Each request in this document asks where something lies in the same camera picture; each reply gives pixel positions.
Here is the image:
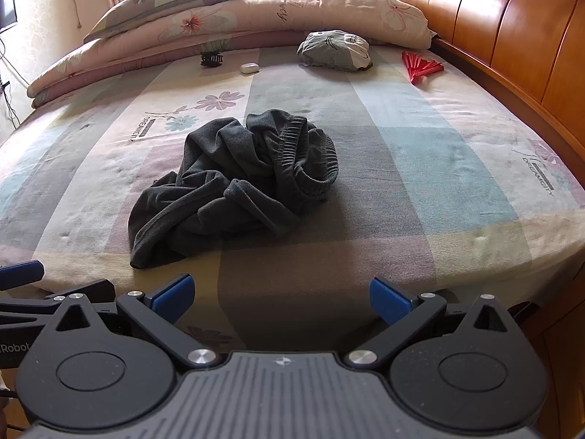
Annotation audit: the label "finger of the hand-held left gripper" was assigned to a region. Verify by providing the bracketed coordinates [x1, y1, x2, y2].
[0, 260, 45, 291]
[0, 279, 116, 326]

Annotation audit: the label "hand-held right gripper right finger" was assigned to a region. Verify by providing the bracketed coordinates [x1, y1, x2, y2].
[345, 277, 522, 371]

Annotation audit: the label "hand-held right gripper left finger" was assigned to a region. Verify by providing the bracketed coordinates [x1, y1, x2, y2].
[54, 273, 221, 371]

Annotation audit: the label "dark grey pants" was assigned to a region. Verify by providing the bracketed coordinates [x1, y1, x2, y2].
[129, 109, 341, 270]

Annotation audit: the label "red folding fan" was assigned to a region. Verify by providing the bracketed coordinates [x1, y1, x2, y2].
[401, 50, 445, 84]

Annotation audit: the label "grey cat-face cushion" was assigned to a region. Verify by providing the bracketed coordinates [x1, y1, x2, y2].
[297, 31, 372, 72]

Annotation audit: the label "long floral pillow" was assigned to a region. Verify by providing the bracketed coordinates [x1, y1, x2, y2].
[27, 0, 435, 110]

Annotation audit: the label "wooden bed headboard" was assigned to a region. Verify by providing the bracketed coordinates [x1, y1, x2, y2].
[383, 0, 585, 170]

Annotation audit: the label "black wall cable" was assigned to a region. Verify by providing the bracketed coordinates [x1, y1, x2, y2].
[0, 37, 23, 130]

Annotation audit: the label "black wall television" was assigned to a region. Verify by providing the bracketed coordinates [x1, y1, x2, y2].
[0, 0, 19, 33]

